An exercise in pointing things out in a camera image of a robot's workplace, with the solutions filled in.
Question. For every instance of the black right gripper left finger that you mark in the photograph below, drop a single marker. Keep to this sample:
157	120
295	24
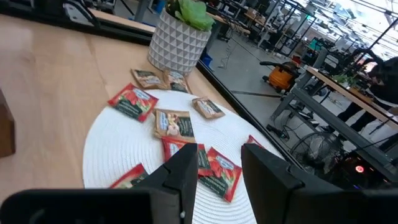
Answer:
177	174

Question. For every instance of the black floor fan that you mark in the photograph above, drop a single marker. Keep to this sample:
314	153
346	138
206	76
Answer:
314	157

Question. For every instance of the blue plastic bin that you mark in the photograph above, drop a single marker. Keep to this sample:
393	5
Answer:
206	59

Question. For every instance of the black computer with coloured lights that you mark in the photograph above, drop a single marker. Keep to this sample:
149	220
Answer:
359	169

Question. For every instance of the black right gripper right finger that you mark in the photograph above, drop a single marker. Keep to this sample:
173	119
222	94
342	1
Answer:
267	186

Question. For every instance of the person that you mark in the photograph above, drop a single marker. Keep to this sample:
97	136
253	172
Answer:
385	90

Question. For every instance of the succulent in white patterned pot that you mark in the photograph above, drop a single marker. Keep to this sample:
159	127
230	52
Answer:
177	46

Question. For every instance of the wooden top workbench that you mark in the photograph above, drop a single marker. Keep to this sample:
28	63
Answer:
326	119

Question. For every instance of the orange shop vacuum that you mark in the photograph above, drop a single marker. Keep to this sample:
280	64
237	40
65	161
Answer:
281	77

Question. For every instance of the brown wooden tea box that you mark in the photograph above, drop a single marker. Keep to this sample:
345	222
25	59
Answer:
6	130

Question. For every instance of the white round plate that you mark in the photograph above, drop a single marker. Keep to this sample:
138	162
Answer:
124	143

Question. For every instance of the tan vanilla tea packet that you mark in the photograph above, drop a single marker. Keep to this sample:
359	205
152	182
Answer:
207	108
147	79
177	81
174	126

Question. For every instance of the red strawberry tea packet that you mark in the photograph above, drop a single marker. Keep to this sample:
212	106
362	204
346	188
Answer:
253	141
133	102
127	179
172	147
222	174

